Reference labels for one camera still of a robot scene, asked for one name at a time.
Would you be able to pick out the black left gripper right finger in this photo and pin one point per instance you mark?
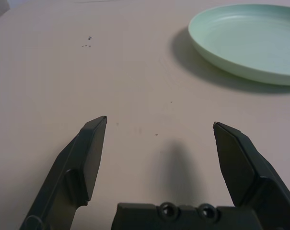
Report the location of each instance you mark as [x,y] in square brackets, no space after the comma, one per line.
[240,163]

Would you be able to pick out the mint green plate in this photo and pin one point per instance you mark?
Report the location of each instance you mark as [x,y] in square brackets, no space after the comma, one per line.
[250,43]

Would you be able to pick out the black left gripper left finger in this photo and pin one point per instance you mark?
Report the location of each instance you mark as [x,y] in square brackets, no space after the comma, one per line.
[87,153]

